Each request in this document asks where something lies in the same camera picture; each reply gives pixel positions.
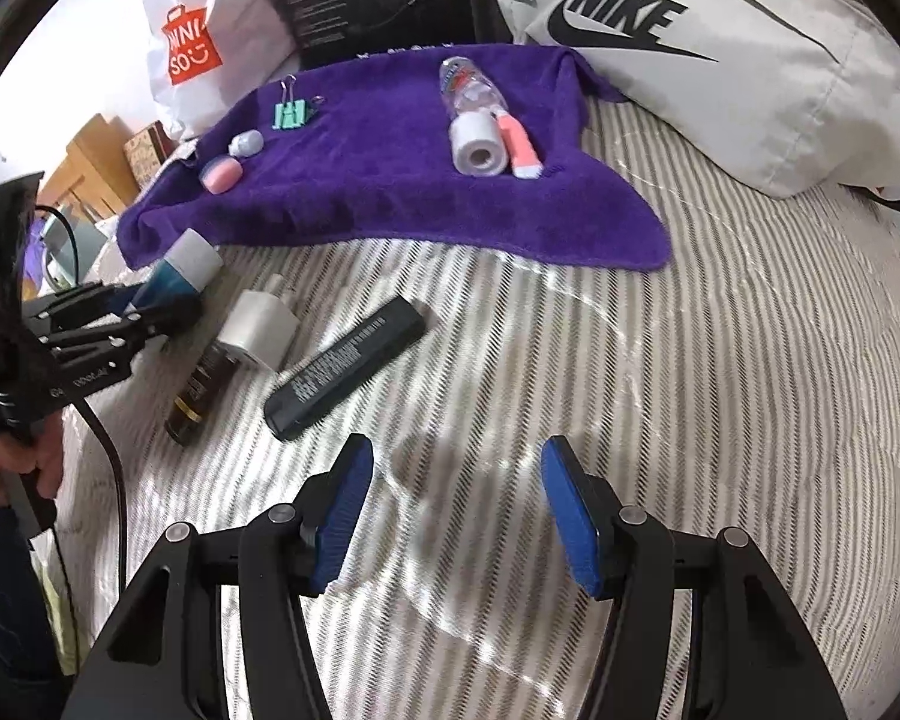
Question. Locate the white charger plug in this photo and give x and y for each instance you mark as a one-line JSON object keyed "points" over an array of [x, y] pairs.
{"points": [[259, 326]]}

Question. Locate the wooden headboard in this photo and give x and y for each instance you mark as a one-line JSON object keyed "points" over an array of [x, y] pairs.
{"points": [[94, 157]]}

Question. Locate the person's left hand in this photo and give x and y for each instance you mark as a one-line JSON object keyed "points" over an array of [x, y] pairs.
{"points": [[7, 461]]}

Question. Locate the white lavender capsule case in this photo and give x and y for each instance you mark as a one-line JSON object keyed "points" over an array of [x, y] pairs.
{"points": [[247, 142]]}

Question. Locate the green binder clip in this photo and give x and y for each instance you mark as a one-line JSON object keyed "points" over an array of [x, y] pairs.
{"points": [[292, 114]]}

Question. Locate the black rectangular bar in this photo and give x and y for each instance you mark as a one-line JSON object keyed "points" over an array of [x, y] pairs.
{"points": [[345, 367]]}

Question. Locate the white tape roll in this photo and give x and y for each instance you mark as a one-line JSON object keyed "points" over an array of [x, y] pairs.
{"points": [[478, 142]]}

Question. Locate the clear candy bottle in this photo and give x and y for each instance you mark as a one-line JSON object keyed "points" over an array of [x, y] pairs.
{"points": [[469, 86]]}

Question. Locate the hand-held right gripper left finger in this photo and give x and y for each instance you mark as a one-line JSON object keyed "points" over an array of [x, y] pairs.
{"points": [[337, 517]]}

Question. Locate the pink and white tube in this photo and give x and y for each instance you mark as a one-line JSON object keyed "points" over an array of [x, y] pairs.
{"points": [[517, 146]]}

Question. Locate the purple towel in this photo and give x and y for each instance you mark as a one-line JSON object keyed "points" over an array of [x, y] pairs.
{"points": [[390, 195]]}

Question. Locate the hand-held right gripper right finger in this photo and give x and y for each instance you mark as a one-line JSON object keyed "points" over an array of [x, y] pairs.
{"points": [[574, 517]]}

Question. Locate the black cardboard box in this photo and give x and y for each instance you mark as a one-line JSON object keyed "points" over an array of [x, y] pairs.
{"points": [[375, 0]]}

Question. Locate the striped bed sheet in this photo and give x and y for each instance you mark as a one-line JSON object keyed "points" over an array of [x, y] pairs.
{"points": [[645, 405]]}

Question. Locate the grey fabric bag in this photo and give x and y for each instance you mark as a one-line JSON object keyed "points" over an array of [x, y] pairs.
{"points": [[757, 67]]}

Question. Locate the person's left forearm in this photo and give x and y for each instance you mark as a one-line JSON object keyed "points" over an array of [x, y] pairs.
{"points": [[4, 615]]}

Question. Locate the white plastic shopping bag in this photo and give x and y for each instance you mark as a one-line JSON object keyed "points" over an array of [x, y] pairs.
{"points": [[195, 30]]}

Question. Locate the black and gold tube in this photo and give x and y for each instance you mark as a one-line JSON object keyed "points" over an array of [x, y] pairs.
{"points": [[199, 397]]}

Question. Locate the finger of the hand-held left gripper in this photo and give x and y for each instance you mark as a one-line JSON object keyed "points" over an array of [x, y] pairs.
{"points": [[82, 300], [127, 337]]}

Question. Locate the blue and white bottle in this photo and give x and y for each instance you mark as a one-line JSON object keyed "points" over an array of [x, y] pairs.
{"points": [[187, 266]]}

